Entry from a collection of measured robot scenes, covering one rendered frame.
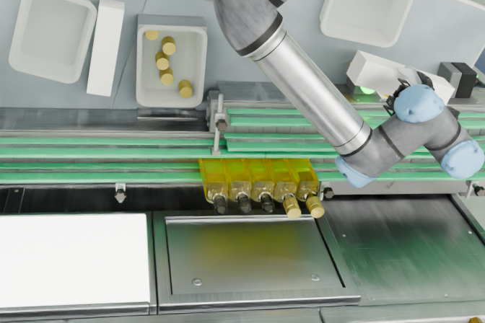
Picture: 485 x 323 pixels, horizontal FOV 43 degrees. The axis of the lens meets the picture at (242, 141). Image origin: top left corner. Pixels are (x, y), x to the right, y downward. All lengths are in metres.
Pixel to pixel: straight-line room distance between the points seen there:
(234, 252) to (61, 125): 0.55
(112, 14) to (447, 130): 0.85
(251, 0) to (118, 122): 0.80
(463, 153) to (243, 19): 0.46
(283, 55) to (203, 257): 0.66
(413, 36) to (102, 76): 0.87
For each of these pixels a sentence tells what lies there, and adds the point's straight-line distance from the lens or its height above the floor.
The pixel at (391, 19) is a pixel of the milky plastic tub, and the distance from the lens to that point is 1.76.
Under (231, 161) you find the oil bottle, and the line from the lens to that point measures 1.59.
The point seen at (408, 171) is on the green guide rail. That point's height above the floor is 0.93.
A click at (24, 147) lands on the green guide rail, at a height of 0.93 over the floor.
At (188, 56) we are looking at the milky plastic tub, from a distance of 1.66.
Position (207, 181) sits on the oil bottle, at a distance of 1.51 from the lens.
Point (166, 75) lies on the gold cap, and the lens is 1.63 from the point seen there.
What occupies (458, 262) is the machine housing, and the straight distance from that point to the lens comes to 1.76.
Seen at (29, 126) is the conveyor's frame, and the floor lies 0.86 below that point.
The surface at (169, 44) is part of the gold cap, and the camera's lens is 1.60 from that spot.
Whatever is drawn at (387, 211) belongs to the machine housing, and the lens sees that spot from 1.86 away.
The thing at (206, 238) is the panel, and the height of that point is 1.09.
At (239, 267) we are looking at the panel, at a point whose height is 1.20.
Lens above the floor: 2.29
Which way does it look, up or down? 58 degrees down
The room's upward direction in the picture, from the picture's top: 162 degrees clockwise
